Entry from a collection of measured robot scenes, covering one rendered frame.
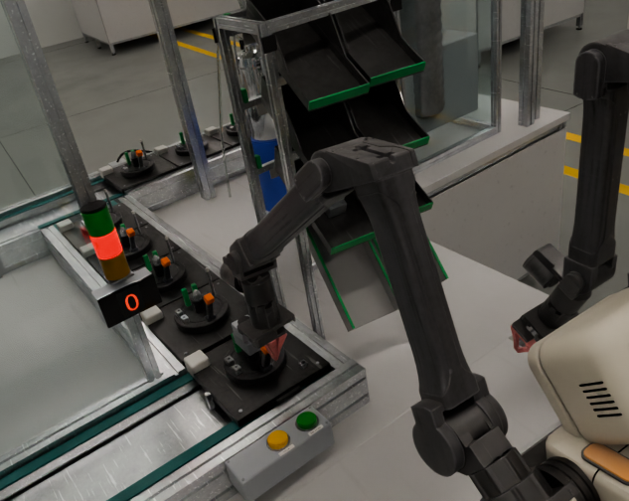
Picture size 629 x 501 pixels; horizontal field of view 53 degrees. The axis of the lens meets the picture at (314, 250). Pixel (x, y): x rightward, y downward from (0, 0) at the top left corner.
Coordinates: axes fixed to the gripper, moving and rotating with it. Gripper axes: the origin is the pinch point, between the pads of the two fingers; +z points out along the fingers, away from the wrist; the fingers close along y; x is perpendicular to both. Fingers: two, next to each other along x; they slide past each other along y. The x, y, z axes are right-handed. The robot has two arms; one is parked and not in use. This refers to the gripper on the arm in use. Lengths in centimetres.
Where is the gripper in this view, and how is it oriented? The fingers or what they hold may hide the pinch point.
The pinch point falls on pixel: (274, 356)
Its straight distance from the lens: 131.1
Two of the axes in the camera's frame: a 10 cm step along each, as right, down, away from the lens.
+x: 6.0, 3.3, -7.3
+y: -7.9, 4.1, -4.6
